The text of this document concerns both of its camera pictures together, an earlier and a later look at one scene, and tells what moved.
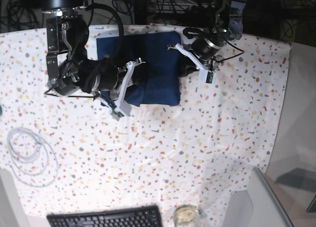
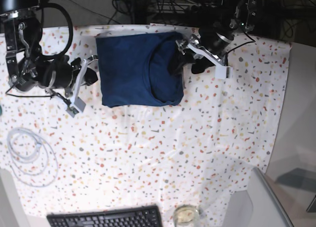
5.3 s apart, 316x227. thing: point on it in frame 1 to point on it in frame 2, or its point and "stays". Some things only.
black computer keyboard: (149, 216) stays
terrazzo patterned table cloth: (69, 154) stays
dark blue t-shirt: (157, 82) stays
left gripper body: (125, 78) to (71, 76)
